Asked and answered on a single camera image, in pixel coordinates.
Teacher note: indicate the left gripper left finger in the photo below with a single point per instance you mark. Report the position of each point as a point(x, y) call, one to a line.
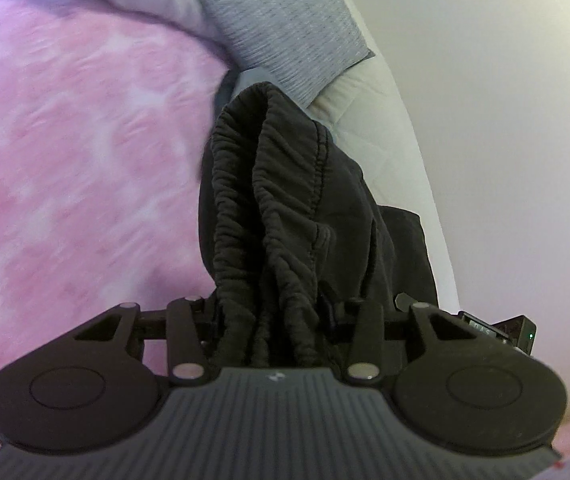
point(186, 360)

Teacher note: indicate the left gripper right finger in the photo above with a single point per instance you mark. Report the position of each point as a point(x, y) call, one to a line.
point(364, 365)

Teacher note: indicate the folded grey garment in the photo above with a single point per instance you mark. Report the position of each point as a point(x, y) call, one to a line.
point(245, 80)

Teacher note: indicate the pink floral bed sheet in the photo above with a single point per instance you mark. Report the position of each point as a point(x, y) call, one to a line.
point(103, 120)

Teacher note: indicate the grey knitted cushion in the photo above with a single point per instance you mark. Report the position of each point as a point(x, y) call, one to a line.
point(304, 44)

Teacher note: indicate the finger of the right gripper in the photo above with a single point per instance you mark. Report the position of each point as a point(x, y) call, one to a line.
point(404, 302)

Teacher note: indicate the cream padded headboard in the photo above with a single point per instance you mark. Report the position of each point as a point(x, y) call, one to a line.
point(369, 122)

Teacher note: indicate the black trousers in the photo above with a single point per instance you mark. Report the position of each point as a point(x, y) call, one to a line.
point(294, 240)

